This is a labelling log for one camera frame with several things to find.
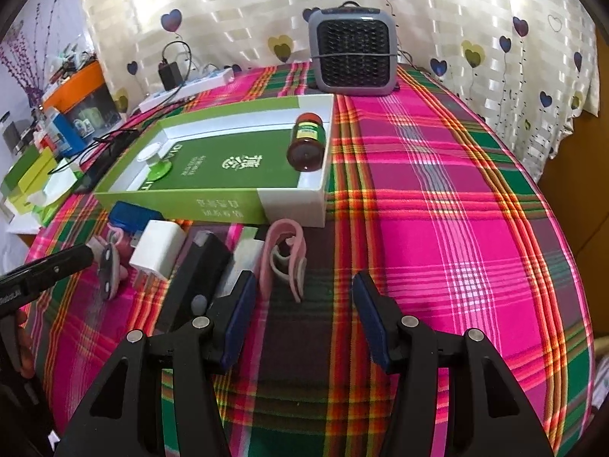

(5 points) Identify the blue usb card reader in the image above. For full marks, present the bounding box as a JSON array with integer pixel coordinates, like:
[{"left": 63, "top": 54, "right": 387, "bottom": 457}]
[{"left": 108, "top": 201, "right": 161, "bottom": 243}]

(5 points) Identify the red capped marker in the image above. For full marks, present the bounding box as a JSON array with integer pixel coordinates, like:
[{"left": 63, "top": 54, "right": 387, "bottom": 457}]
[{"left": 287, "top": 111, "right": 329, "bottom": 173}]

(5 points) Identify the white charger block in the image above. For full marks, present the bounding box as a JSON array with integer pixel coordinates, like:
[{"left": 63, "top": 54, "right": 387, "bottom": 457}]
[{"left": 129, "top": 220, "right": 185, "bottom": 281}]

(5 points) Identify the orange box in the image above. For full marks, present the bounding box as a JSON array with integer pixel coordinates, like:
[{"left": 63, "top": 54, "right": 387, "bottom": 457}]
[{"left": 40, "top": 62, "right": 108, "bottom": 111}]

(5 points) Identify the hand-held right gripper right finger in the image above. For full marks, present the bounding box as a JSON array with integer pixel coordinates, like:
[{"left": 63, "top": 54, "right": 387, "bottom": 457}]
[{"left": 352, "top": 270, "right": 555, "bottom": 457}]

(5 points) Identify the white power strip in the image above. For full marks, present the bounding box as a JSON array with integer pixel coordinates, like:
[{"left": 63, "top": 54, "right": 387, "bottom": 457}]
[{"left": 138, "top": 67, "right": 234, "bottom": 111}]

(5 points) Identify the wooden cabinet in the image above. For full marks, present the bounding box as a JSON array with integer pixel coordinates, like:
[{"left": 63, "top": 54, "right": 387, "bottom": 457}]
[{"left": 537, "top": 19, "right": 609, "bottom": 259}]

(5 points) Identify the black phone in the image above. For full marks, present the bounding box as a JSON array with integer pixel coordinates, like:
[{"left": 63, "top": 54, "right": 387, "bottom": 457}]
[{"left": 78, "top": 145, "right": 130, "bottom": 194}]

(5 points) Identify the dark box with mug print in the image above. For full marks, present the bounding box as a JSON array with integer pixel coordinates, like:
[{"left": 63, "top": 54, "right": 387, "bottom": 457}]
[{"left": 62, "top": 83, "right": 123, "bottom": 135}]

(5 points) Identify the black usb cable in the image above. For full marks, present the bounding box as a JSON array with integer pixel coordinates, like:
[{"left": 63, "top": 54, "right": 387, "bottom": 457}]
[{"left": 52, "top": 128, "right": 140, "bottom": 173}]

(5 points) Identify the blue white box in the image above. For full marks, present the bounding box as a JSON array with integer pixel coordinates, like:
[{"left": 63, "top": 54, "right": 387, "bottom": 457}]
[{"left": 45, "top": 109, "right": 92, "bottom": 158}]

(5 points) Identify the black power adapter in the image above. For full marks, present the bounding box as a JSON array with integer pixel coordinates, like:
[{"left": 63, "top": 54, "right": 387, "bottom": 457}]
[{"left": 159, "top": 59, "right": 182, "bottom": 90}]

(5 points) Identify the green white cardboard box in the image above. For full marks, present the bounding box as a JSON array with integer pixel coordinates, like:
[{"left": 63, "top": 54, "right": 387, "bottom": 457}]
[{"left": 94, "top": 94, "right": 335, "bottom": 228}]

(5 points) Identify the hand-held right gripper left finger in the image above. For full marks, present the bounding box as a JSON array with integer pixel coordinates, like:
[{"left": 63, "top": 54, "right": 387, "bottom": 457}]
[{"left": 57, "top": 270, "right": 260, "bottom": 457}]

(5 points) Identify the black rectangular device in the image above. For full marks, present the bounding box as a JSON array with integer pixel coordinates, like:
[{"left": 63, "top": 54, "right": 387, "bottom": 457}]
[{"left": 157, "top": 231, "right": 234, "bottom": 335}]

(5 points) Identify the black adapter cable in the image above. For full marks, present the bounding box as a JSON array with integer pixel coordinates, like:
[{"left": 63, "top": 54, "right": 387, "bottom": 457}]
[{"left": 162, "top": 40, "right": 195, "bottom": 87}]

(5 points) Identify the grey portable heater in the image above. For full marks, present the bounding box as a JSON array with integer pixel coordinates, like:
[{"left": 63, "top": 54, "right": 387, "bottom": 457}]
[{"left": 308, "top": 1, "right": 399, "bottom": 96}]

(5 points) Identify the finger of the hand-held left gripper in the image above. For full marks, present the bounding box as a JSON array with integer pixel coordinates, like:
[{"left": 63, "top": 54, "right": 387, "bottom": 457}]
[{"left": 0, "top": 245, "right": 94, "bottom": 306}]

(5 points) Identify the pink green plaid tablecloth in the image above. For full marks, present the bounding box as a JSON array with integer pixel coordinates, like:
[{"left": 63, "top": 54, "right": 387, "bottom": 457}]
[{"left": 24, "top": 62, "right": 595, "bottom": 457}]

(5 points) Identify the person's left hand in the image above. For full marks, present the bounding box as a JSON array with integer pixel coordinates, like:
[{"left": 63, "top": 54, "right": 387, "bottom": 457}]
[{"left": 16, "top": 313, "right": 33, "bottom": 378}]

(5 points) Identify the heart print curtain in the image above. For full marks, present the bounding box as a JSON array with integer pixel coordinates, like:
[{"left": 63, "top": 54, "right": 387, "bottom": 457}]
[{"left": 78, "top": 0, "right": 601, "bottom": 182}]

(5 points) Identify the pink clip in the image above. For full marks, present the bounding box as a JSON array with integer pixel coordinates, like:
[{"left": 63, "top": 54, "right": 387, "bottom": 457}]
[
  {"left": 94, "top": 226, "right": 136, "bottom": 302},
  {"left": 259, "top": 219, "right": 308, "bottom": 304}
]

